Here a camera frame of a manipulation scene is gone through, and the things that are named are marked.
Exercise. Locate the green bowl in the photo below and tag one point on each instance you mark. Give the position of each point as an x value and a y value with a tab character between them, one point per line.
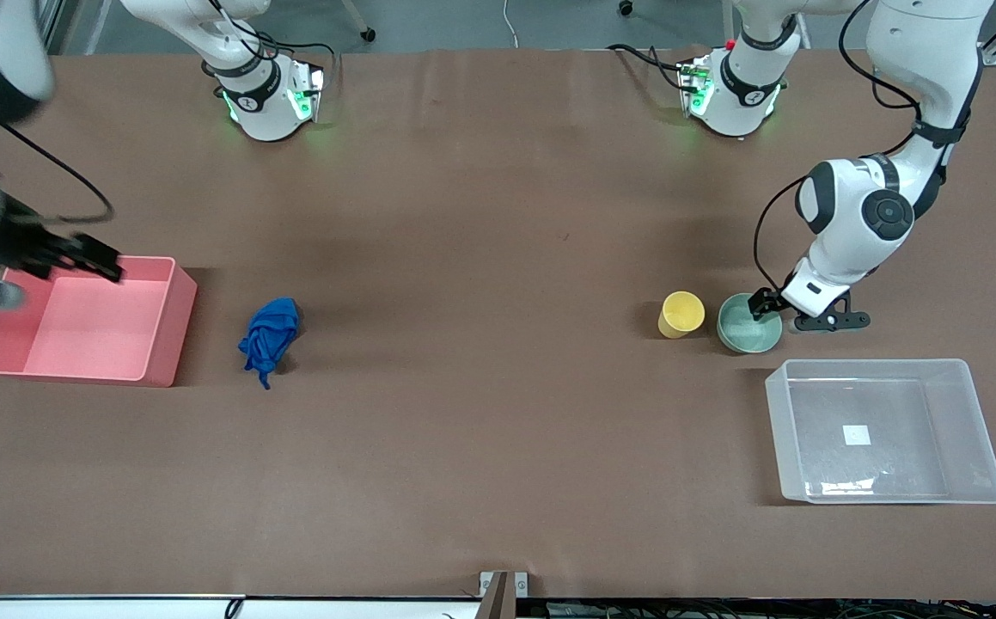
742	334

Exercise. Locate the yellow cup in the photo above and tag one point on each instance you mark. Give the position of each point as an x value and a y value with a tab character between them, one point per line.
681	314

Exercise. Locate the blue cloth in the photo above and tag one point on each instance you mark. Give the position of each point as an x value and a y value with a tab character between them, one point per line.
270	335

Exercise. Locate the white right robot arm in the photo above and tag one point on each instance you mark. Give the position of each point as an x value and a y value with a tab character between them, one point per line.
265	112

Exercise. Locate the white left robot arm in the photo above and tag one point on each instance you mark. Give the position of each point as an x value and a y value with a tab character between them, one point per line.
936	52

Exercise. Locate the clear plastic box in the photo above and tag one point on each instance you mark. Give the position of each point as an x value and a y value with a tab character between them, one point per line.
970	430

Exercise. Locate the pink plastic bin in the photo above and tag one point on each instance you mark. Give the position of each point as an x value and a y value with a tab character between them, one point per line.
94	335

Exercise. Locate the white sticker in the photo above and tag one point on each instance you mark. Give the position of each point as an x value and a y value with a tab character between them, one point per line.
857	435

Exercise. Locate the brown table cover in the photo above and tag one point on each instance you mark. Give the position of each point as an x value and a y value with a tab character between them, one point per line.
498	258

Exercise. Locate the chair caster with leg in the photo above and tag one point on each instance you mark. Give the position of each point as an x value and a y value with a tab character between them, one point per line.
367	34

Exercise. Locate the aluminium frame profile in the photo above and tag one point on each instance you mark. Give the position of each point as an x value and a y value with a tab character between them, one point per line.
55	21

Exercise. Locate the metal table edge bracket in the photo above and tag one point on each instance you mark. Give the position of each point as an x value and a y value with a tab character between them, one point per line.
504	593

